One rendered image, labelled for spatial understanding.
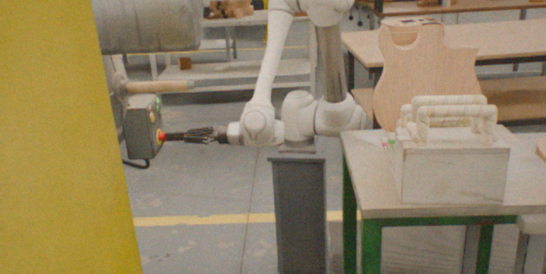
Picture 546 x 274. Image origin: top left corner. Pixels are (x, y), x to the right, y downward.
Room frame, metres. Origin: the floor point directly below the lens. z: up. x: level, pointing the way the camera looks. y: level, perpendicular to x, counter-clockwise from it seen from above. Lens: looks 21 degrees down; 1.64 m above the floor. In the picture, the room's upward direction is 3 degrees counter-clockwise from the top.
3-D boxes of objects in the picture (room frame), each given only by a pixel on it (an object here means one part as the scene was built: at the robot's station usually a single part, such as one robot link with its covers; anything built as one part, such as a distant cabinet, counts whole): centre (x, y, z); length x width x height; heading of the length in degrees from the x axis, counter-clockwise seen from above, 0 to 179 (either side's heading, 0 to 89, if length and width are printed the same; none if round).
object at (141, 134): (1.61, 0.55, 0.99); 0.24 x 0.21 x 0.26; 87
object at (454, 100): (1.22, -0.49, 1.20); 0.20 x 0.03 x 0.03; 83
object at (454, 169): (1.18, -0.49, 1.02); 0.27 x 0.15 x 0.17; 84
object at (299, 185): (2.08, -0.12, 0.35); 0.28 x 0.28 x 0.70; 79
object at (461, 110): (1.14, -0.48, 1.20); 0.20 x 0.03 x 0.03; 83
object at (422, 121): (1.15, -0.40, 1.15); 0.03 x 0.03 x 0.09
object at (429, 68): (1.50, -0.53, 1.17); 0.35 x 0.04 x 0.40; 84
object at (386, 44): (1.51, -0.40, 1.32); 0.07 x 0.04 x 0.09; 84
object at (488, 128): (1.13, -0.57, 1.15); 0.03 x 0.03 x 0.09
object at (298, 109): (2.07, -0.13, 0.87); 0.18 x 0.16 x 0.22; 66
